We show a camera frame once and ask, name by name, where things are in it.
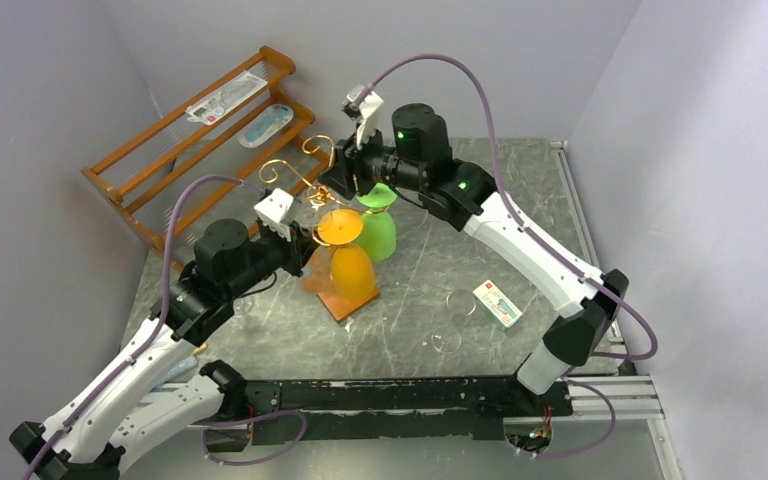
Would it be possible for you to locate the blue highlighter pen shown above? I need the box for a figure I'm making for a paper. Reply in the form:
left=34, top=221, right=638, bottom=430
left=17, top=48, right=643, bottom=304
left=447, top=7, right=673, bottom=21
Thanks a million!
left=155, top=356, right=198, bottom=388

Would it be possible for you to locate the clear wine glass front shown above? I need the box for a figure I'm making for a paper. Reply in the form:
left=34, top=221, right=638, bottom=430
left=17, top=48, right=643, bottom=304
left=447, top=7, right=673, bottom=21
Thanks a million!
left=431, top=289, right=477, bottom=354

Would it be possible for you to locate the clear wine glass back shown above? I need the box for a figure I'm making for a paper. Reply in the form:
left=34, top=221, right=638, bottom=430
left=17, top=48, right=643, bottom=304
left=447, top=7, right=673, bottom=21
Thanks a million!
left=299, top=247, right=335, bottom=295

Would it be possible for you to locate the blue white packaged item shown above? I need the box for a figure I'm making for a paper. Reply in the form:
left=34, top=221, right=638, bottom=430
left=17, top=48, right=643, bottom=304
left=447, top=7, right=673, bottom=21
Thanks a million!
left=237, top=103, right=295, bottom=149

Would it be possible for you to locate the green plastic wine glass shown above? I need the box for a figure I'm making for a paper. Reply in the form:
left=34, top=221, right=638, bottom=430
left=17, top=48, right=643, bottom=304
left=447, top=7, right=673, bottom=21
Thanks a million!
left=356, top=183, right=397, bottom=262

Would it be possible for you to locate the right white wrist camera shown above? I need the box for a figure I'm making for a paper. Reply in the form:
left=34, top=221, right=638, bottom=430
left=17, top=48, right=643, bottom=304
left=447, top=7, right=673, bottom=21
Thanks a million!
left=343, top=85, right=384, bottom=150

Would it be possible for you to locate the wooden shelf rack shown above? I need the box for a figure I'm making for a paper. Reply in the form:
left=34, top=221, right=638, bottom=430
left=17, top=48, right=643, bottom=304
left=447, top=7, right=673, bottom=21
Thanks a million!
left=82, top=46, right=328, bottom=255

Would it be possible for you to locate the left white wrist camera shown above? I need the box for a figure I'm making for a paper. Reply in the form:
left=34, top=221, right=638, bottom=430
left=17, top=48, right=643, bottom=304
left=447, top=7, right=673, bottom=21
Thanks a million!
left=253, top=188, right=300, bottom=242

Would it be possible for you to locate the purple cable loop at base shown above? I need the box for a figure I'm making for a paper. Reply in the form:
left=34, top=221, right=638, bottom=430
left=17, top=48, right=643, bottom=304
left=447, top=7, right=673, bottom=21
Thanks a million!
left=201, top=409, right=309, bottom=467

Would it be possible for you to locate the gold wire glass rack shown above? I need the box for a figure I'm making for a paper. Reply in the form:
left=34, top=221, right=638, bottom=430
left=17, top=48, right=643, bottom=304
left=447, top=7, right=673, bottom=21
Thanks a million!
left=258, top=158, right=380, bottom=322

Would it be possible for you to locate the white packaged item top shelf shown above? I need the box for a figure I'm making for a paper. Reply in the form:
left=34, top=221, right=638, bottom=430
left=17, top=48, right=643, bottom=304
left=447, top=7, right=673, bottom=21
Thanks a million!
left=185, top=71, right=268, bottom=125

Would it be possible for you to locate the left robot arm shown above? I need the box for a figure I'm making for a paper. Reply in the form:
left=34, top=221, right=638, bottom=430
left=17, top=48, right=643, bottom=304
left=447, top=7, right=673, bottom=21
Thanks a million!
left=9, top=219, right=317, bottom=479

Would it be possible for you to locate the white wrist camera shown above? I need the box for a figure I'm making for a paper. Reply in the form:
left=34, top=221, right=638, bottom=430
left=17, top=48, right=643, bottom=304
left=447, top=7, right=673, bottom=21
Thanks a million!
left=253, top=188, right=300, bottom=242
left=343, top=85, right=384, bottom=150

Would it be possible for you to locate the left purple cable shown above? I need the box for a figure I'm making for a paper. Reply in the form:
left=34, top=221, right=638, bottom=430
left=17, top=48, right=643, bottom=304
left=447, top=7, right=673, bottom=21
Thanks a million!
left=20, top=174, right=266, bottom=480

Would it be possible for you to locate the clear wine glass left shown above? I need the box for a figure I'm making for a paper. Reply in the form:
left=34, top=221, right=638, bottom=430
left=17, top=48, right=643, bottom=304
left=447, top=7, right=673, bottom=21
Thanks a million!
left=232, top=295, right=255, bottom=318

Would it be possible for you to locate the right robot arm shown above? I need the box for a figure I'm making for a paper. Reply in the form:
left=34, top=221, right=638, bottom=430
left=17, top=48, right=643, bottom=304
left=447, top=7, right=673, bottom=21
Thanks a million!
left=318, top=103, right=629, bottom=415

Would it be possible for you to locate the clear wine glass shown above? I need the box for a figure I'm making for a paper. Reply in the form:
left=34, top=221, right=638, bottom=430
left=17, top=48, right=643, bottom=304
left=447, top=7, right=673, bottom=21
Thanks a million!
left=232, top=295, right=255, bottom=318
left=299, top=247, right=335, bottom=295
left=431, top=289, right=477, bottom=354

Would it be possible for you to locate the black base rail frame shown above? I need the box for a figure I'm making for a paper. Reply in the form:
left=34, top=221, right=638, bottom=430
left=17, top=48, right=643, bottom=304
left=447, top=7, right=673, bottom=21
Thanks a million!
left=133, top=376, right=664, bottom=458

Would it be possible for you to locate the small white red box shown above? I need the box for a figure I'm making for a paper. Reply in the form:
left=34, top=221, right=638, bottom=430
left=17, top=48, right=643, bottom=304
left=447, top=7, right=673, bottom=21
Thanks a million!
left=472, top=280, right=523, bottom=330

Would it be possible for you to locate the orange plastic wine glass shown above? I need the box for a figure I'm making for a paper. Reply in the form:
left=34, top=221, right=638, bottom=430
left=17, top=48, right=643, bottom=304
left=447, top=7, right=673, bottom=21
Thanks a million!
left=316, top=209, right=376, bottom=300

